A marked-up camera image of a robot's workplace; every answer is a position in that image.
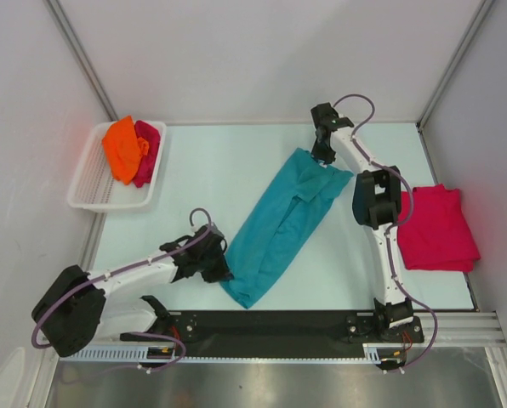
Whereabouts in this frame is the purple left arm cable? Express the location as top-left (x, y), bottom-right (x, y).
top-left (31, 207), bottom-right (223, 377)

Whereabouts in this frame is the white slotted cable duct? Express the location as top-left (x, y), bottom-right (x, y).
top-left (65, 342), bottom-right (405, 366)

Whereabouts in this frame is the white perforated plastic basket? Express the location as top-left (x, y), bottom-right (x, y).
top-left (67, 121), bottom-right (168, 213)

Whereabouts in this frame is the crimson t shirt in basket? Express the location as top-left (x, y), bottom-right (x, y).
top-left (133, 121), bottom-right (161, 188)

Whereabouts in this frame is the orange t shirt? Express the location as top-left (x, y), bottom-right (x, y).
top-left (101, 116), bottom-right (150, 185)

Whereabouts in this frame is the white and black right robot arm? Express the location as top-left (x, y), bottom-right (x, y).
top-left (310, 103), bottom-right (413, 341)

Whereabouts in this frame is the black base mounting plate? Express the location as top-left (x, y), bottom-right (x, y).
top-left (119, 309), bottom-right (425, 359)

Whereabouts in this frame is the folded crimson t shirt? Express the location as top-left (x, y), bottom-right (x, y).
top-left (397, 184), bottom-right (481, 273)

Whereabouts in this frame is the teal t shirt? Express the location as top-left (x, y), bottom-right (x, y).
top-left (221, 149), bottom-right (353, 309)

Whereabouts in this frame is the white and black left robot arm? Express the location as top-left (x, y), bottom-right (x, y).
top-left (31, 224), bottom-right (233, 357)

